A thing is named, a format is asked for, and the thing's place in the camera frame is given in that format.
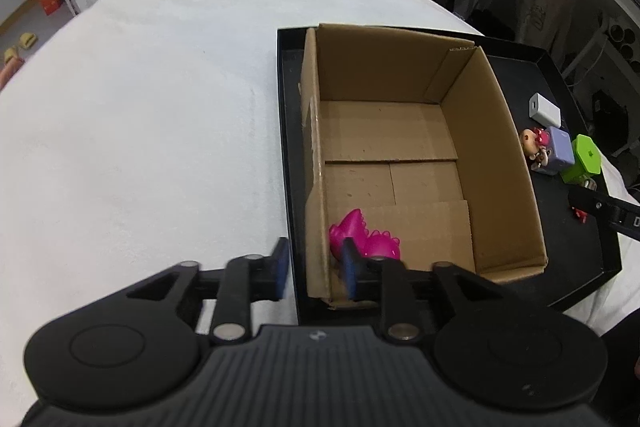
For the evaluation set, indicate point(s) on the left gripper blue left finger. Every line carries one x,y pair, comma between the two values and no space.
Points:
246,280

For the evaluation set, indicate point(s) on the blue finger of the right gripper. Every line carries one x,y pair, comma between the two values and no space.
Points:
615,213

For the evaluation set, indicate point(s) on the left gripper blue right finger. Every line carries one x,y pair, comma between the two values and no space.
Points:
383,281

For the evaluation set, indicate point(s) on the green hexagonal box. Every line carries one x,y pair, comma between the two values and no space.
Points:
587,161

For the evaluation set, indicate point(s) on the pink bear figurine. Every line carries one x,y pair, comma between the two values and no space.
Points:
369,243

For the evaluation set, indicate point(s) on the purple cube toy figure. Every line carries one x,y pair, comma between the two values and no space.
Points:
560,151

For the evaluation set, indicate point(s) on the small red-bow doll figurine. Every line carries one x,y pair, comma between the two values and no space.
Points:
535,144

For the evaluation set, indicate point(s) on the blue red smurf figurine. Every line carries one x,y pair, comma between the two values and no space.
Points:
581,215

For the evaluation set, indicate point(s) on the black rectangular tray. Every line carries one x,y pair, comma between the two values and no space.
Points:
583,256

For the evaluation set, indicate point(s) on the white power adapter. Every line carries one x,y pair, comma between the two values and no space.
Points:
544,112

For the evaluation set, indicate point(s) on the white towel cloth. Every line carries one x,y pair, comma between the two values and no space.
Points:
141,152

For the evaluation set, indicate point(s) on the brown cardboard box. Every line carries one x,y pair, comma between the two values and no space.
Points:
412,129

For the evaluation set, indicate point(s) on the beige tote bag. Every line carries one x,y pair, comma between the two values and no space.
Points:
544,24

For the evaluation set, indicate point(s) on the yellow slipper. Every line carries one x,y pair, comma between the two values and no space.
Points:
27,40
9,54

